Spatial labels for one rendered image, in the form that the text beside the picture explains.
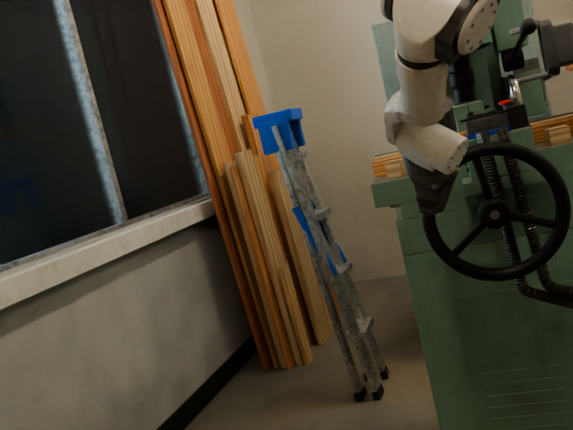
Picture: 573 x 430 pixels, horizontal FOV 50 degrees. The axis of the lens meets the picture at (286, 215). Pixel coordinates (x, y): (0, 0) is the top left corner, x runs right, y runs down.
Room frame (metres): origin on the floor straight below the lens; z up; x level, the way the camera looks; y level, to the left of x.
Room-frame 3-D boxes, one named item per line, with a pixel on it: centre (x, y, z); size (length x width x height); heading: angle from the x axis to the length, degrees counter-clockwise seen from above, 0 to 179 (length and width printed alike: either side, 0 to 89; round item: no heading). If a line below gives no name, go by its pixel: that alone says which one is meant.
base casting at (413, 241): (1.67, -0.54, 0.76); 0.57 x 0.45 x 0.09; 164
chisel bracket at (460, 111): (1.58, -0.52, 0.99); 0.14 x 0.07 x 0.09; 164
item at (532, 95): (1.69, -0.71, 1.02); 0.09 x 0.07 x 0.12; 74
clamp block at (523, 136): (1.36, -0.49, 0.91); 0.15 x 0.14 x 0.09; 74
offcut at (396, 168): (1.49, -0.29, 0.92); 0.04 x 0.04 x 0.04; 53
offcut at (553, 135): (1.38, -0.64, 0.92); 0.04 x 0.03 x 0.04; 80
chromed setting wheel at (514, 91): (1.65, -0.67, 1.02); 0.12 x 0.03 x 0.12; 164
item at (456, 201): (1.50, -0.49, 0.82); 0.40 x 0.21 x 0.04; 74
